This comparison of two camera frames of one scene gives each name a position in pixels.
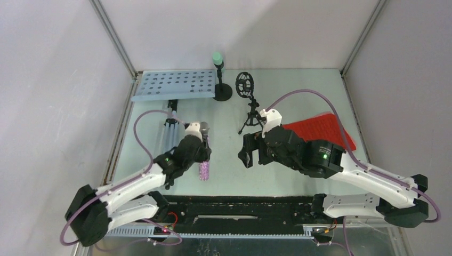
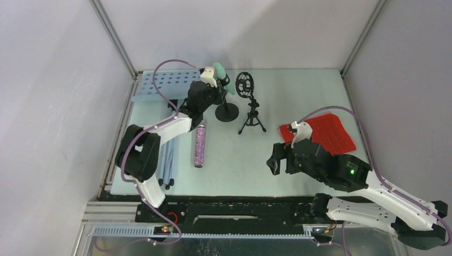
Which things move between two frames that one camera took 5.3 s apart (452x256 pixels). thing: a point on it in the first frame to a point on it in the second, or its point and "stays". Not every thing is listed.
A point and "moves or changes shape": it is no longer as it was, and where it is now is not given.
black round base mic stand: (223, 92) to (227, 112)
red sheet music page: (324, 127) stays
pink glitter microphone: (204, 166) moves or changes shape
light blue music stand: (172, 85) stays
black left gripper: (201, 157) to (219, 93)
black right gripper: (250, 142) to (279, 153)
